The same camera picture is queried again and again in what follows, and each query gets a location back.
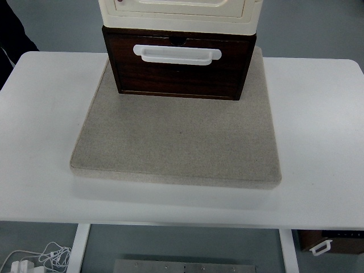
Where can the dark wooden drawer housing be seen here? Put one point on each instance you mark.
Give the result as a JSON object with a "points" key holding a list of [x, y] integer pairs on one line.
{"points": [[109, 51]]}

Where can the cream upper cabinet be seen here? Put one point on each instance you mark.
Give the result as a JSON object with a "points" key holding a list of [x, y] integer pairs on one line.
{"points": [[215, 17]]}

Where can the spare wooden drawer box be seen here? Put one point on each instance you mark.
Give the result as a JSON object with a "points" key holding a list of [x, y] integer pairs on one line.
{"points": [[344, 241]]}

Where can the beige foam mat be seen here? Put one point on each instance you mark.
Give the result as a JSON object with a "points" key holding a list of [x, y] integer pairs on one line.
{"points": [[185, 141]]}

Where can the white table leg left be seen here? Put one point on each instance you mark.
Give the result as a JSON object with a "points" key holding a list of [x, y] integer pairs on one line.
{"points": [[78, 248]]}

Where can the white table leg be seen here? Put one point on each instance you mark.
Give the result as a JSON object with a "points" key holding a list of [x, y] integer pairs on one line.
{"points": [[288, 251], [78, 248]]}

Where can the white table leg right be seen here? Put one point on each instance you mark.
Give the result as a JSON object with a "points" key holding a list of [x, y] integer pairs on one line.
{"points": [[288, 251]]}

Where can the dark clothed person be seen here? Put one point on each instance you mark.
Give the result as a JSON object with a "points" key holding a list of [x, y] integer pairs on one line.
{"points": [[14, 41]]}

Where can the white charger adapter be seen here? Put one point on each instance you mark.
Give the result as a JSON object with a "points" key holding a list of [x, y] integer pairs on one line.
{"points": [[24, 266]]}

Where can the white drawer handle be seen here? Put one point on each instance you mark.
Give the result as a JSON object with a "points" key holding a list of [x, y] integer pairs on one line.
{"points": [[176, 55]]}

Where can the grey metal base plate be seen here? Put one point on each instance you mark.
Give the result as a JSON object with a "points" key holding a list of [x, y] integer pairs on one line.
{"points": [[138, 266]]}

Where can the white spare handle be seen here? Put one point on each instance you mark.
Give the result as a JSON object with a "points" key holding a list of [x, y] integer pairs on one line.
{"points": [[321, 248]]}

